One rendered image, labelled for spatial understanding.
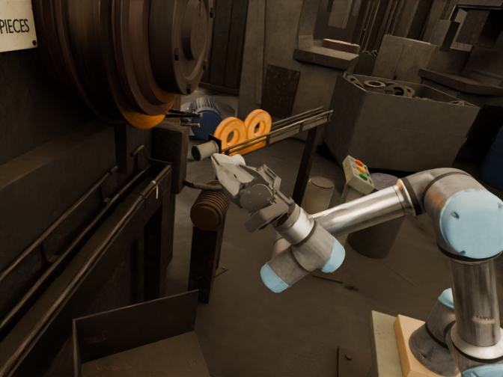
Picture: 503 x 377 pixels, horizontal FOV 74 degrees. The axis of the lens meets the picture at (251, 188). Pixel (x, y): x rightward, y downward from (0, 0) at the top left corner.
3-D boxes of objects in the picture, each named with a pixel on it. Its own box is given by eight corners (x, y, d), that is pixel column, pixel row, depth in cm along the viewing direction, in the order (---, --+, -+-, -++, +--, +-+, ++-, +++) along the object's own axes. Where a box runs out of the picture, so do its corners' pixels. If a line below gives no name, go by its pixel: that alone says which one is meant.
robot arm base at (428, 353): (452, 340, 107) (465, 319, 103) (468, 384, 94) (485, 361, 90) (404, 326, 109) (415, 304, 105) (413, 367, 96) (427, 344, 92)
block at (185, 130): (150, 189, 118) (150, 125, 106) (159, 179, 125) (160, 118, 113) (179, 196, 117) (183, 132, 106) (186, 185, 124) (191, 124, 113)
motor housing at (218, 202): (180, 304, 146) (188, 200, 120) (195, 269, 165) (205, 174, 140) (209, 310, 145) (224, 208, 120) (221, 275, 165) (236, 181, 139)
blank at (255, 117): (242, 113, 136) (248, 116, 135) (267, 105, 146) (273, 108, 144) (240, 147, 145) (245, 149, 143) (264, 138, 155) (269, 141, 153)
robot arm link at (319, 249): (320, 283, 74) (351, 262, 71) (286, 253, 72) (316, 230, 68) (318, 260, 81) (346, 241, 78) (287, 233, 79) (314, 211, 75)
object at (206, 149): (191, 158, 128) (190, 143, 125) (209, 151, 134) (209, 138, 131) (200, 164, 125) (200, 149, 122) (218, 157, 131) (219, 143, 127)
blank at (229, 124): (212, 121, 127) (218, 124, 125) (242, 113, 136) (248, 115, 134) (212, 157, 135) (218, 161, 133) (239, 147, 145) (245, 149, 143)
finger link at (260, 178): (230, 170, 68) (260, 197, 70) (228, 174, 67) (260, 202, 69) (245, 155, 66) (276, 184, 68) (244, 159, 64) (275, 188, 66)
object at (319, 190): (285, 271, 175) (309, 185, 150) (287, 256, 185) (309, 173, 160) (308, 276, 174) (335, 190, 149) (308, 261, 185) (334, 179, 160)
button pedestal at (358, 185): (311, 279, 172) (346, 174, 143) (311, 250, 193) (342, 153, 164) (342, 286, 171) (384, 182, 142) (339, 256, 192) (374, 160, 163)
